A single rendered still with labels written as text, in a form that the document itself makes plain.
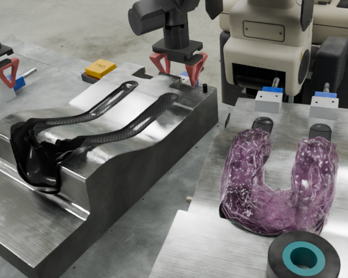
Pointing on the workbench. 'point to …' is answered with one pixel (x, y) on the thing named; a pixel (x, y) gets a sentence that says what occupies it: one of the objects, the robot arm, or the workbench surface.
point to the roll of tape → (302, 256)
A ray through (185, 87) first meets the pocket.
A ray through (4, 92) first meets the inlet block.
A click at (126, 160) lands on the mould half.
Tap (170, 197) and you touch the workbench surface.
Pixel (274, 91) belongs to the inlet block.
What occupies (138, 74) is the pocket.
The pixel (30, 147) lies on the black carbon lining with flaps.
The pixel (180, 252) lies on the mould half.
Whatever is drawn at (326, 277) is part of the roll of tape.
